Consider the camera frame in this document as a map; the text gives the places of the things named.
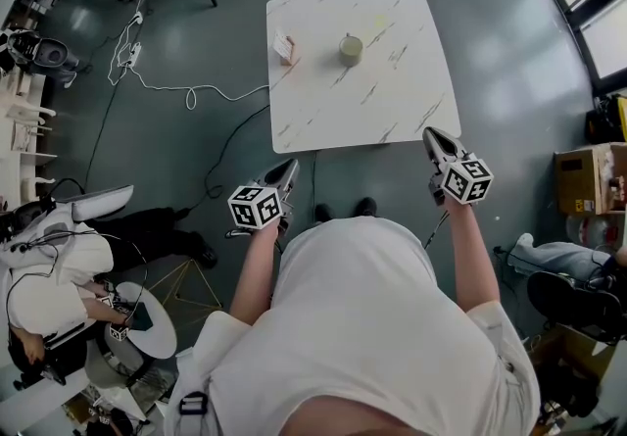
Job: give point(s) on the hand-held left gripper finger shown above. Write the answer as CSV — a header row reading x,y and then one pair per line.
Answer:
x,y
272,170
292,178

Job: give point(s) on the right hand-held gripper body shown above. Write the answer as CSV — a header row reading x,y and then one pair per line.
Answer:
x,y
465,179

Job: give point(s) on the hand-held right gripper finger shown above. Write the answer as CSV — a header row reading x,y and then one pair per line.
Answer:
x,y
459,152
433,150

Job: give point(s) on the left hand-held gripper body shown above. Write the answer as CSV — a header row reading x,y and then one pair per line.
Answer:
x,y
255,208

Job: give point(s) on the beige cup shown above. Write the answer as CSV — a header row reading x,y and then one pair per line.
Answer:
x,y
352,58

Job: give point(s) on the yellow-green star wand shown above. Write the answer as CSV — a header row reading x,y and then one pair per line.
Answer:
x,y
380,21

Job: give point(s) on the person's right forearm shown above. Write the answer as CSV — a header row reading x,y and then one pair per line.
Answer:
x,y
472,257

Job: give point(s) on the person's left forearm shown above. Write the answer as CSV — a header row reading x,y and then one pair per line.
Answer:
x,y
255,277

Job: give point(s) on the person's left black shoe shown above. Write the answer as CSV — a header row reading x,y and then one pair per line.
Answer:
x,y
323,213

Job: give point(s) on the person's black shoe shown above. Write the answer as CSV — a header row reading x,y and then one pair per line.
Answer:
x,y
366,206
323,213

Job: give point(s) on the person's right black shoe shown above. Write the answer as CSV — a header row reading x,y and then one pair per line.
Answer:
x,y
366,206

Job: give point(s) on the brown cardboard box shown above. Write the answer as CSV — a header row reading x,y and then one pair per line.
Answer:
x,y
578,179

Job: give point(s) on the yellow and black case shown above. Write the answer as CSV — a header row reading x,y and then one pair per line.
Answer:
x,y
602,123

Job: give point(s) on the white and gray chair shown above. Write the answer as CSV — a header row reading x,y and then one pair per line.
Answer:
x,y
103,201

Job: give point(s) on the person's white shirt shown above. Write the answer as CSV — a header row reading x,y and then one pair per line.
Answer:
x,y
362,316

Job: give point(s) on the round white table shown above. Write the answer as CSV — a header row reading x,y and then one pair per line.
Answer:
x,y
159,331

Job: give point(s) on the black box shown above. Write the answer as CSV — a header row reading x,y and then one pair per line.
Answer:
x,y
142,319

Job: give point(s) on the pale wooden rack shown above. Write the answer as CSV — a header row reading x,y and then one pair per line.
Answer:
x,y
19,140

